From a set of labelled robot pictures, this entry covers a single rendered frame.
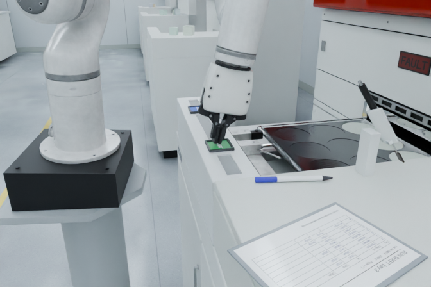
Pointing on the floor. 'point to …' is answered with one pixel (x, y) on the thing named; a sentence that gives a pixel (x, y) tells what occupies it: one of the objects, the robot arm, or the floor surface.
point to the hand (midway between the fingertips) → (217, 133)
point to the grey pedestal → (90, 236)
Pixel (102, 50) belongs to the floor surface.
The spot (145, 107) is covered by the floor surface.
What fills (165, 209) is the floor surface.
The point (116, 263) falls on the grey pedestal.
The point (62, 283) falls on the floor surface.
